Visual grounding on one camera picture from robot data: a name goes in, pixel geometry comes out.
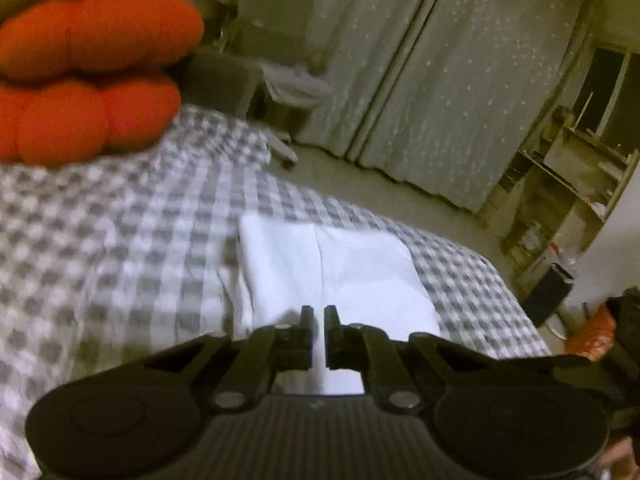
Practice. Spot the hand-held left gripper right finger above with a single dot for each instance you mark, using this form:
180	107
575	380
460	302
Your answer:
332	345

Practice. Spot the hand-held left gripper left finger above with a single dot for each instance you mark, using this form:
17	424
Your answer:
307	345

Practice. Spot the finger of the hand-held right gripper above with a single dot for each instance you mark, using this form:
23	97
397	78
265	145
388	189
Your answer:
550	365

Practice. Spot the white t-shirt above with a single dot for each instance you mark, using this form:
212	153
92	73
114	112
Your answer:
360	280

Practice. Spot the orange plastic bag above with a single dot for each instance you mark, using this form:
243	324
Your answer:
592	332

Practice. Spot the black bin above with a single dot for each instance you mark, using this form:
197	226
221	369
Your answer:
550	295

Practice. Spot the wooden shelf unit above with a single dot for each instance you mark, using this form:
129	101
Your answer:
565	185

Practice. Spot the grey checked blanket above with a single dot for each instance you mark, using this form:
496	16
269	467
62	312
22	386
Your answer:
125	240

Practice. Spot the grey cloth on chair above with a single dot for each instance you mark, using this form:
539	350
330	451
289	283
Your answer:
295	85

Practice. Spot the star-patterned curtain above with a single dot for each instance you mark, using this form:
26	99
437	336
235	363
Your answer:
475	85
370	35

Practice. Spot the grey office chair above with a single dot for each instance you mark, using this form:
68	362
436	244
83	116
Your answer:
270	35

